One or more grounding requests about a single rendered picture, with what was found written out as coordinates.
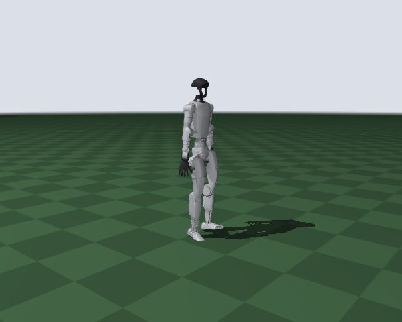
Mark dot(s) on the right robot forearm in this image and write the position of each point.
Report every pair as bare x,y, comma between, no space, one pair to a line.
186,143

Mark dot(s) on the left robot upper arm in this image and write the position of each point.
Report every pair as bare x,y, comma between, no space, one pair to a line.
211,127

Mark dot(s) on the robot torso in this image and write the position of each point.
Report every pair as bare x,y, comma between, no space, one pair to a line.
200,125

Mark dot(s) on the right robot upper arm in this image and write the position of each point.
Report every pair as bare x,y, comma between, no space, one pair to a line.
189,110

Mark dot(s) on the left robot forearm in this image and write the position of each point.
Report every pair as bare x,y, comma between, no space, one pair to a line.
209,139

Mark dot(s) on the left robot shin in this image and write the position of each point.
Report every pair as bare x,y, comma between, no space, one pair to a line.
208,203

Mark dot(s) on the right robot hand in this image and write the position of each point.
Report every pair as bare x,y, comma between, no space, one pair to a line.
184,165

